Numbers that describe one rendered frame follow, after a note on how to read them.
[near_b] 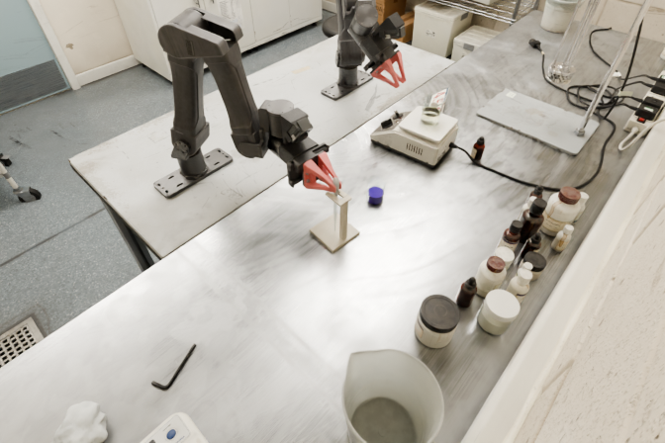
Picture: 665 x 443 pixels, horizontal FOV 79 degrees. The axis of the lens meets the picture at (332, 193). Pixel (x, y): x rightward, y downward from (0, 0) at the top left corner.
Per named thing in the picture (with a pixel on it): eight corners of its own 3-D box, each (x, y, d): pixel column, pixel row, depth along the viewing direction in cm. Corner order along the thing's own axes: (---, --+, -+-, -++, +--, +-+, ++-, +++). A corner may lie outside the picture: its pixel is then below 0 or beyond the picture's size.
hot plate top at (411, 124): (396, 128, 105) (397, 125, 104) (418, 107, 112) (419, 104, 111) (438, 144, 100) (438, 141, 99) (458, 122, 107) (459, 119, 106)
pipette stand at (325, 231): (309, 231, 90) (306, 190, 81) (335, 214, 94) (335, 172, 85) (332, 253, 86) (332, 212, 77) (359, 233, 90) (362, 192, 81)
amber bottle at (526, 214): (519, 246, 87) (537, 212, 80) (508, 231, 90) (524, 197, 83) (537, 242, 88) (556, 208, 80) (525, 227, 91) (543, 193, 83)
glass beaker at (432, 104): (416, 118, 107) (421, 91, 102) (436, 118, 108) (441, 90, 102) (421, 132, 103) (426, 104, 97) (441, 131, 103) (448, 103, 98)
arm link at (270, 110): (300, 96, 85) (247, 88, 87) (286, 119, 79) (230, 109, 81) (303, 140, 93) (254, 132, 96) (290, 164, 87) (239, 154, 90)
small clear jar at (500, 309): (478, 303, 77) (488, 284, 73) (510, 313, 76) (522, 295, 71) (473, 329, 74) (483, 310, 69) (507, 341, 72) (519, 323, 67)
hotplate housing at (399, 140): (368, 141, 114) (370, 118, 108) (392, 121, 121) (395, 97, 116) (440, 173, 104) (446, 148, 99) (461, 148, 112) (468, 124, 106)
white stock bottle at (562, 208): (542, 213, 94) (561, 178, 87) (569, 226, 91) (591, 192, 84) (531, 227, 91) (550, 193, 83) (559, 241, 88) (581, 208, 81)
